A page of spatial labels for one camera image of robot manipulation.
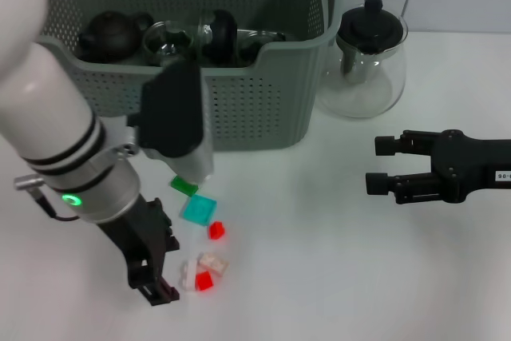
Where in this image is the glass teacup with black sleeve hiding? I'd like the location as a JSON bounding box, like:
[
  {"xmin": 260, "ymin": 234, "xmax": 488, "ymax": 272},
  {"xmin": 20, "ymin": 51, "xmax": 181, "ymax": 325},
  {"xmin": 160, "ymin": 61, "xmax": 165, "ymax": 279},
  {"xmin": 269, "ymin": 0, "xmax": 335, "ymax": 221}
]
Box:
[
  {"xmin": 238, "ymin": 29, "xmax": 287, "ymax": 66},
  {"xmin": 142, "ymin": 20, "xmax": 196, "ymax": 67},
  {"xmin": 197, "ymin": 9, "xmax": 240, "ymax": 66}
]

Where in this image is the small red stud brick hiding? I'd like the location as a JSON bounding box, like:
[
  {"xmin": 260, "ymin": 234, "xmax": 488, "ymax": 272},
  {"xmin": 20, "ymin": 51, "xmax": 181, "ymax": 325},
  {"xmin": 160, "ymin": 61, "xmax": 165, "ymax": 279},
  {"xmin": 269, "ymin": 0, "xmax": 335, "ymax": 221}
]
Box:
[{"xmin": 208, "ymin": 220, "xmax": 227, "ymax": 240}]

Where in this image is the opaque green two-stud brick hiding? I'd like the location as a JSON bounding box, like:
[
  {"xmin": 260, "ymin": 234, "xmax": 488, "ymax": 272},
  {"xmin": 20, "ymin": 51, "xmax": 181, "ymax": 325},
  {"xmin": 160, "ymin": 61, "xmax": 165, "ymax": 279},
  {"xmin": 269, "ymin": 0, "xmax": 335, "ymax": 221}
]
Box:
[{"xmin": 170, "ymin": 175, "xmax": 200, "ymax": 197}]

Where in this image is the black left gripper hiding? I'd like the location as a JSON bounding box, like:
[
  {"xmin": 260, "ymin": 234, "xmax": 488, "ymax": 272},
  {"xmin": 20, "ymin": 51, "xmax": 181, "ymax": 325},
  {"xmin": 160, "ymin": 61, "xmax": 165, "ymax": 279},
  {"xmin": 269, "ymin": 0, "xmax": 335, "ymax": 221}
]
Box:
[{"xmin": 95, "ymin": 197, "xmax": 181, "ymax": 307}]

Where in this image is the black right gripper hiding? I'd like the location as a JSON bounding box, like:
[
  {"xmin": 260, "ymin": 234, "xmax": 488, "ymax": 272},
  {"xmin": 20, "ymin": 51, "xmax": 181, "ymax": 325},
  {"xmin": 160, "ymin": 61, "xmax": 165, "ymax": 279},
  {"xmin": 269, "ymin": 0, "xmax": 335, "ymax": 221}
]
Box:
[{"xmin": 365, "ymin": 129, "xmax": 511, "ymax": 205}]

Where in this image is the grey-green perforated storage bin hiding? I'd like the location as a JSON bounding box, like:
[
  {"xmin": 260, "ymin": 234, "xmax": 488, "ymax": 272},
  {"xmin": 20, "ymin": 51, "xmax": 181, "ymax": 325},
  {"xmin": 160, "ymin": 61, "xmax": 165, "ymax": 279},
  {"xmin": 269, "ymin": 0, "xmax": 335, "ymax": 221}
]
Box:
[{"xmin": 34, "ymin": 0, "xmax": 347, "ymax": 153}]

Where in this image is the teal square brick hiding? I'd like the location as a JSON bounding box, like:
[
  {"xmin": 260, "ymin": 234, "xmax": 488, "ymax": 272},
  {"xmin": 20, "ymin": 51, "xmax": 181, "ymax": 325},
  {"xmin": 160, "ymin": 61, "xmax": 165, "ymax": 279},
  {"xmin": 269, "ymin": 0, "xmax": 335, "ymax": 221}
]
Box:
[{"xmin": 181, "ymin": 193, "xmax": 219, "ymax": 225}]

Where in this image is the orange-red small square brick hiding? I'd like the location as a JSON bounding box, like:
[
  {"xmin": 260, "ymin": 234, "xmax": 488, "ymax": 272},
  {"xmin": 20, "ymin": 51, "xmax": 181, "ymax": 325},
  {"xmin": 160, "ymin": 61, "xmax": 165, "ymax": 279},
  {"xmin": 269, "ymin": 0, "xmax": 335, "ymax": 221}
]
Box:
[{"xmin": 195, "ymin": 271, "xmax": 216, "ymax": 291}]

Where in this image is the translucent white wide brick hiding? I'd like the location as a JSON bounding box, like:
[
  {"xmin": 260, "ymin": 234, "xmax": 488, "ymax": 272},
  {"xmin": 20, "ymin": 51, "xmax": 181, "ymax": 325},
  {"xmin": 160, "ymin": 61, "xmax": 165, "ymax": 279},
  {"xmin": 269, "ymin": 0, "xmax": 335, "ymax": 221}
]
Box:
[{"xmin": 198, "ymin": 252, "xmax": 229, "ymax": 277}]

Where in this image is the glass teapot with black lid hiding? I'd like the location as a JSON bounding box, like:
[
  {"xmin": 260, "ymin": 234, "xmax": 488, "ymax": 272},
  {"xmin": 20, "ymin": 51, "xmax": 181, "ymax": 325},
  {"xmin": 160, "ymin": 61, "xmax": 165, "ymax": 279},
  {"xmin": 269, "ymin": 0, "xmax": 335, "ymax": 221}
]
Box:
[{"xmin": 315, "ymin": 0, "xmax": 410, "ymax": 119}]

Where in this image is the black clay teapot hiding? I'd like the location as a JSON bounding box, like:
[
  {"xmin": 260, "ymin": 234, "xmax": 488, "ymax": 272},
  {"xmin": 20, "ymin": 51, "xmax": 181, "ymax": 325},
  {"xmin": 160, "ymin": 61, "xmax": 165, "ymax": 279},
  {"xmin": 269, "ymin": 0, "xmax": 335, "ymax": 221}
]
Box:
[{"xmin": 77, "ymin": 11, "xmax": 155, "ymax": 63}]

